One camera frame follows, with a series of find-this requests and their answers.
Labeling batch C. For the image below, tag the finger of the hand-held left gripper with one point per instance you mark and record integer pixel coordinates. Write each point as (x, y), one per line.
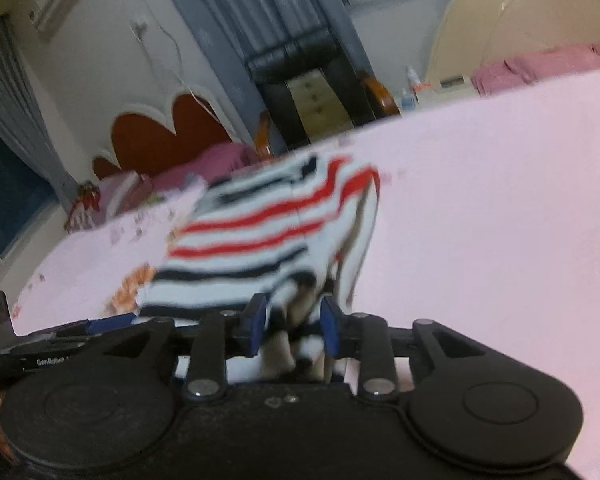
(110, 324)

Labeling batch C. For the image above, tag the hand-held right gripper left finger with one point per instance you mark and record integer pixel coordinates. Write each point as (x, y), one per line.
(255, 327)

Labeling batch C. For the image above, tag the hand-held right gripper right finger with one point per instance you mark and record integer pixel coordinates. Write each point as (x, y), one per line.
(330, 332)

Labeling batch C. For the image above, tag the red navy striped white shirt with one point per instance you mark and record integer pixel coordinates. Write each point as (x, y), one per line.
(260, 230)

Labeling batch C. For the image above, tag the red white patterned bag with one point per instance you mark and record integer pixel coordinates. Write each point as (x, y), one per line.
(82, 207)

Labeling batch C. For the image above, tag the pink white striped pillow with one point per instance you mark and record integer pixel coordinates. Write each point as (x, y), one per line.
(125, 195)

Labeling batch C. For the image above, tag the dark blue window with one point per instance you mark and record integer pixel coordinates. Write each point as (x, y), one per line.
(10, 195)

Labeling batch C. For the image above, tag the red heart-shaped headboard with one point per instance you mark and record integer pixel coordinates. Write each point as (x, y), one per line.
(150, 140)

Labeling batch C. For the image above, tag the black leather armchair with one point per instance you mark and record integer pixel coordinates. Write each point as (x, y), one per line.
(280, 90)

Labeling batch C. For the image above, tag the small blue bottle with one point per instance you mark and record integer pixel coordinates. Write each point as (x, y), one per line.
(407, 101)

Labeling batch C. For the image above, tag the orange white box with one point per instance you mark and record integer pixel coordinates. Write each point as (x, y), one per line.
(423, 94)

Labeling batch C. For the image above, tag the white bottle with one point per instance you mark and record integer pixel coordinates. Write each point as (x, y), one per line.
(413, 80)

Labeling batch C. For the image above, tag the small dark device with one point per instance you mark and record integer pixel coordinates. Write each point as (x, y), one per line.
(455, 82)

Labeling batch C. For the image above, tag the wide grey curtain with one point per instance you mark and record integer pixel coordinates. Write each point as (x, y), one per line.
(250, 5)

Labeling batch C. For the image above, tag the pink blanket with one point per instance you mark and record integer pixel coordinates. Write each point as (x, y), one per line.
(540, 65)

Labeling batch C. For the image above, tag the cream arched headboard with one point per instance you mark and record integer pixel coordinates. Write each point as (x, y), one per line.
(505, 20)

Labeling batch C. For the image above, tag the white wall socket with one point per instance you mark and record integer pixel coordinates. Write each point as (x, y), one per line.
(140, 29)

